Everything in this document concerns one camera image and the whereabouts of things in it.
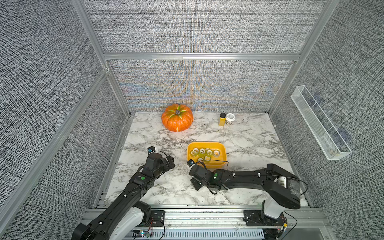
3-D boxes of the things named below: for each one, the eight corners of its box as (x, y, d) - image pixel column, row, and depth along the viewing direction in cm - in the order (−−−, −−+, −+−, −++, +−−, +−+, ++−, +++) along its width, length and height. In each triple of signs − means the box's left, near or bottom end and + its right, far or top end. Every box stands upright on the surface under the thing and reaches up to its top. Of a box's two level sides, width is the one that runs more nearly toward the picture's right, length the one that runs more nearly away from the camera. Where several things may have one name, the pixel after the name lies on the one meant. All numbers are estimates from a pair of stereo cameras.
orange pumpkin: (160, 131, 110) (157, 119, 101) (170, 113, 122) (168, 101, 113) (186, 137, 107) (185, 126, 97) (193, 118, 119) (194, 107, 109)
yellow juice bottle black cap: (218, 126, 114) (220, 117, 107) (218, 121, 117) (220, 112, 110) (224, 126, 114) (226, 117, 107) (223, 121, 117) (225, 112, 110)
